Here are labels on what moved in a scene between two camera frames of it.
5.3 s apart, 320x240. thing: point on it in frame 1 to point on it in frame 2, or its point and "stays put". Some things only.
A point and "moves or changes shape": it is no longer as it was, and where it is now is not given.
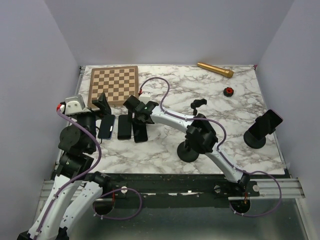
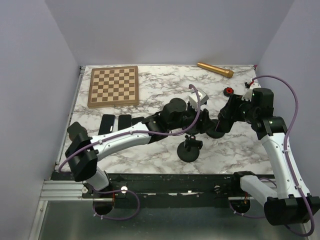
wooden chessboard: x=118 y=83 stays put
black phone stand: x=185 y=153 stays put
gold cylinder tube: x=219 y=70 stays put
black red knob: x=228 y=91 stays put
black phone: x=124 y=127 stays put
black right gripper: x=129 y=113 to x=235 y=100
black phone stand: x=250 y=140 moves or changes shape
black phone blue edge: x=106 y=126 stays put
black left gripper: x=103 y=103 to x=203 y=126
